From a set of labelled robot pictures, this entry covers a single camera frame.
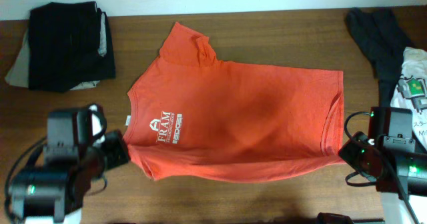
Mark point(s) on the folded grey garment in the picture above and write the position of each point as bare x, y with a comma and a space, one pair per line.
20, 70

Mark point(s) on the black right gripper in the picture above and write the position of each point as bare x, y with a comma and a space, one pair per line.
346, 152

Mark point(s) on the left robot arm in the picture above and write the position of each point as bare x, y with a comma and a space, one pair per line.
61, 166

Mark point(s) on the folded black garment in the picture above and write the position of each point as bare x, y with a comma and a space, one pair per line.
66, 47

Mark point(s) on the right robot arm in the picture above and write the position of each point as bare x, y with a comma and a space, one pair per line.
392, 166

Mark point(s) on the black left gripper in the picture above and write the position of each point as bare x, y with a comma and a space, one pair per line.
115, 140

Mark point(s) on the orange red t-shirt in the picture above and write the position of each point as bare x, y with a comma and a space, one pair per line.
195, 115

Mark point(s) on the white printed t-shirt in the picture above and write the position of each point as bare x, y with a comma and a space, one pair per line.
410, 91

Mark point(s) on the dark grey garment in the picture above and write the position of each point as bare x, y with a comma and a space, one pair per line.
382, 41

